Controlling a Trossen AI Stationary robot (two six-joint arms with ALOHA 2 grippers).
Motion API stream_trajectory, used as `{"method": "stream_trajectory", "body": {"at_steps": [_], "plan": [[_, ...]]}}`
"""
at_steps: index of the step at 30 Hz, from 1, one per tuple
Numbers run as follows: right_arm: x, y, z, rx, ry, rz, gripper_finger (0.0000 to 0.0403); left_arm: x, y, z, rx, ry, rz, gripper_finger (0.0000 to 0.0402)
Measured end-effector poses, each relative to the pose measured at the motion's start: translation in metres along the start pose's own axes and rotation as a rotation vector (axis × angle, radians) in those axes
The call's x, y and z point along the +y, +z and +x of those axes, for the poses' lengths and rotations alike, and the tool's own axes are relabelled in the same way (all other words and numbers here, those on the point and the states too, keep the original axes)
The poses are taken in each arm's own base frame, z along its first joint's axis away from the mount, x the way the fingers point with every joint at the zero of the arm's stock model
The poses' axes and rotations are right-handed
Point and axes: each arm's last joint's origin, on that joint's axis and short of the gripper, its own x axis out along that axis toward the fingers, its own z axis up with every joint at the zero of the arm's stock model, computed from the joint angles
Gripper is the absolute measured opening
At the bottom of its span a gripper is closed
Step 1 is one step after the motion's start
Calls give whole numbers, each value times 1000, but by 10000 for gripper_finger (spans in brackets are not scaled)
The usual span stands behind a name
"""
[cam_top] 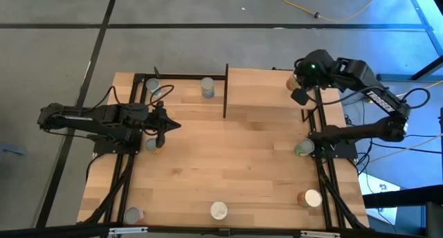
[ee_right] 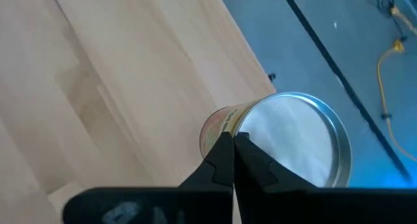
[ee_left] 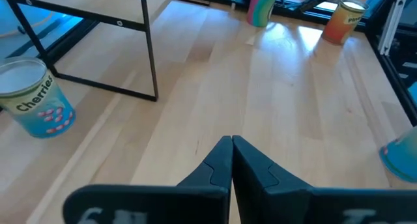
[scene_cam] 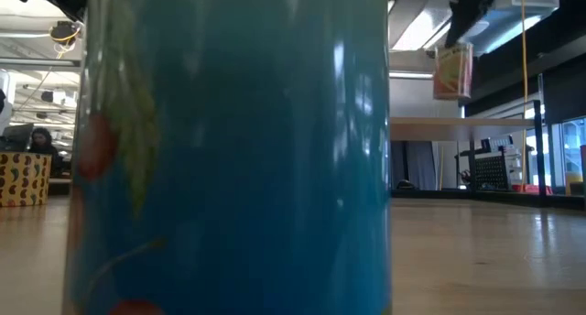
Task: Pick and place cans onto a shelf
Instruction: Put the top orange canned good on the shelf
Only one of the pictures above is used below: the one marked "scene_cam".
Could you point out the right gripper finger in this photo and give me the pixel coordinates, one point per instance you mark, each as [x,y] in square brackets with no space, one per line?
[460,26]

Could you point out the yellow labelled can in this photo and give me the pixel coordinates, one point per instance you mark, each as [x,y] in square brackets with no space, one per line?
[453,74]

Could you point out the blue cherries can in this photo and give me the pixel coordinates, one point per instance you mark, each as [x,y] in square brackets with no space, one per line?
[252,168]

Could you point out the yellow patterned box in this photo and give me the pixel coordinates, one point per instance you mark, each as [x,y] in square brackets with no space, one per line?
[23,180]

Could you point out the wooden shelf with black posts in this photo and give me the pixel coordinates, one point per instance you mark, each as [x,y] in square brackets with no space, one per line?
[458,128]

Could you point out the grey curtain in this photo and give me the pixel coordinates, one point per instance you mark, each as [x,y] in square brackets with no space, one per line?
[416,166]

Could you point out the black pegboard cart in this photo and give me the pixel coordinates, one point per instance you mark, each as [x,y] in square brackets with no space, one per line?
[492,173]

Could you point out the red object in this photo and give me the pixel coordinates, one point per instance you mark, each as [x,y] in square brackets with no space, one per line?
[531,189]

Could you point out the yellow bin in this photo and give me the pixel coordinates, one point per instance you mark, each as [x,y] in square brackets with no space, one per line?
[573,180]

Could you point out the person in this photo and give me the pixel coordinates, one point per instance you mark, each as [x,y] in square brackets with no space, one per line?
[43,152]

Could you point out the dark monitor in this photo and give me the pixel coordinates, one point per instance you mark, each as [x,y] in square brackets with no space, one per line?
[18,136]

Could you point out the black aluminium table frame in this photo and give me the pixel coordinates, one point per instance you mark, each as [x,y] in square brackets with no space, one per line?
[458,194]

